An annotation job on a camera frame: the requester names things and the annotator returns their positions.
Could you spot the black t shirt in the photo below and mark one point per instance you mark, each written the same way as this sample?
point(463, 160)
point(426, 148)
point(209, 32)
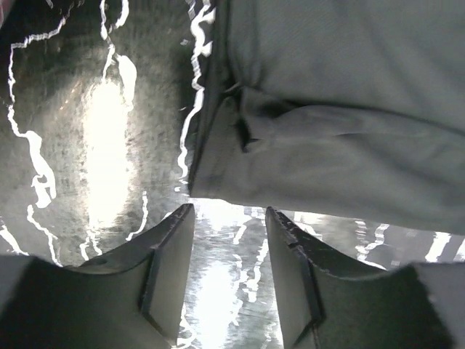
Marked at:
point(346, 108)

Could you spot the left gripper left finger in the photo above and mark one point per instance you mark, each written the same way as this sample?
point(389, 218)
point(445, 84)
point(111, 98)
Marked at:
point(129, 297)

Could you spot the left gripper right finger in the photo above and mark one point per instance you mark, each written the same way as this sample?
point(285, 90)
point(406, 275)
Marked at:
point(327, 299)

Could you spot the black marbled table mat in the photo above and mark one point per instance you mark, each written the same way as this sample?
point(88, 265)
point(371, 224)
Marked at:
point(98, 130)

